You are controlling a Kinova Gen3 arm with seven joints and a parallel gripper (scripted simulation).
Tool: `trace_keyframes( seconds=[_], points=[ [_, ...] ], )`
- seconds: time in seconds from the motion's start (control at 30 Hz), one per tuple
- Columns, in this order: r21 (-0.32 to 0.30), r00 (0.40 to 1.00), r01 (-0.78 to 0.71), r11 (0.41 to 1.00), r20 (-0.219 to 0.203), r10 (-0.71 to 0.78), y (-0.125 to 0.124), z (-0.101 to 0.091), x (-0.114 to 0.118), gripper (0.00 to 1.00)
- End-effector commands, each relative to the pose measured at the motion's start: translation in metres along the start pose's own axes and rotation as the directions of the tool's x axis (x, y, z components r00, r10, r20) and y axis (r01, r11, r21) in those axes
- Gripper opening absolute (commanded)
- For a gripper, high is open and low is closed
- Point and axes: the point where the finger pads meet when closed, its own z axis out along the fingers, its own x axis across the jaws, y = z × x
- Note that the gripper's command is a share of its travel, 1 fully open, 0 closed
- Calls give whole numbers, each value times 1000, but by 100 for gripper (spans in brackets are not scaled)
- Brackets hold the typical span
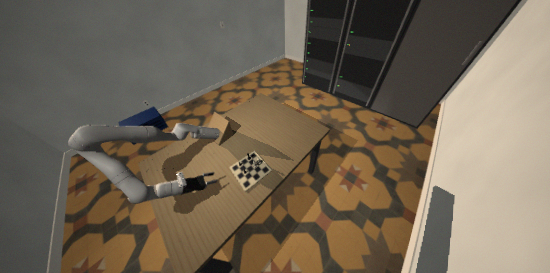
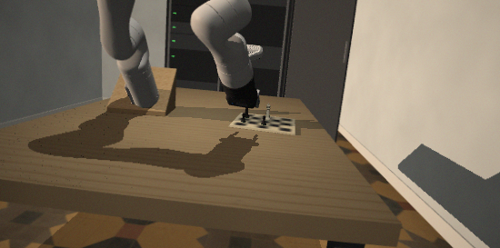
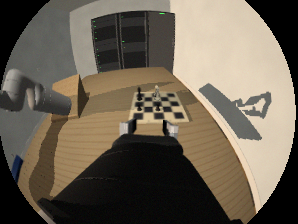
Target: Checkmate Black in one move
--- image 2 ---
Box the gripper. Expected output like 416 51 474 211
217 45 263 108

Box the black and white chessboard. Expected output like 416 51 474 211
229 113 295 135

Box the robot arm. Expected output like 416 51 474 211
97 0 252 108

